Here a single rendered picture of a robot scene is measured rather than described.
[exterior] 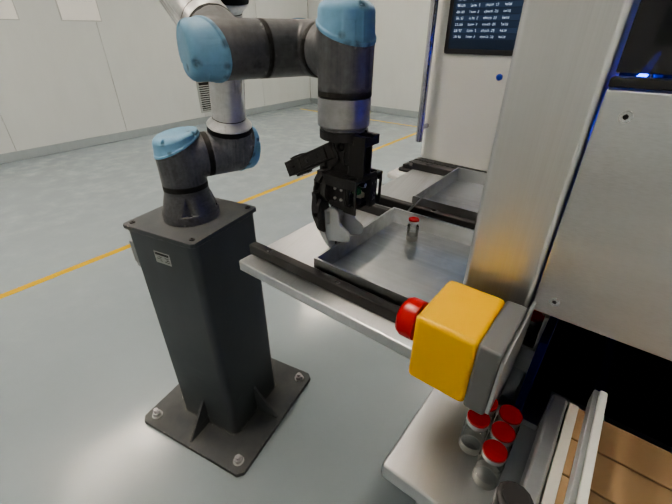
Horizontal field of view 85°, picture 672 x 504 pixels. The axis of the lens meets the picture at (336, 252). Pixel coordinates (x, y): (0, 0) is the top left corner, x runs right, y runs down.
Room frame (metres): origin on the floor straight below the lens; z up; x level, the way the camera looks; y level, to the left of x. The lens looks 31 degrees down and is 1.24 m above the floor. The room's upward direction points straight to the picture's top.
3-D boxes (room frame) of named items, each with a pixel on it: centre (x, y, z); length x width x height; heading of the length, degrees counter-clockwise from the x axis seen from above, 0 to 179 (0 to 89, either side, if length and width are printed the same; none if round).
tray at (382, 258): (0.52, -0.18, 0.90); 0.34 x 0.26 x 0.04; 52
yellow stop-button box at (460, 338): (0.24, -0.11, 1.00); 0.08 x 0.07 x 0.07; 52
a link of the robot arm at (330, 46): (0.56, -0.01, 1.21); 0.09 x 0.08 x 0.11; 33
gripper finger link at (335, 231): (0.54, 0.00, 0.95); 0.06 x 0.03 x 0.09; 52
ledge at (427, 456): (0.21, -0.14, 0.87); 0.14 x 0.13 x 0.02; 52
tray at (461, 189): (0.78, -0.39, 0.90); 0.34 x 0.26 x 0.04; 52
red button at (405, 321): (0.27, -0.08, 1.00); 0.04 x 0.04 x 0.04; 52
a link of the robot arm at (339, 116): (0.56, -0.01, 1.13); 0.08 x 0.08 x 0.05
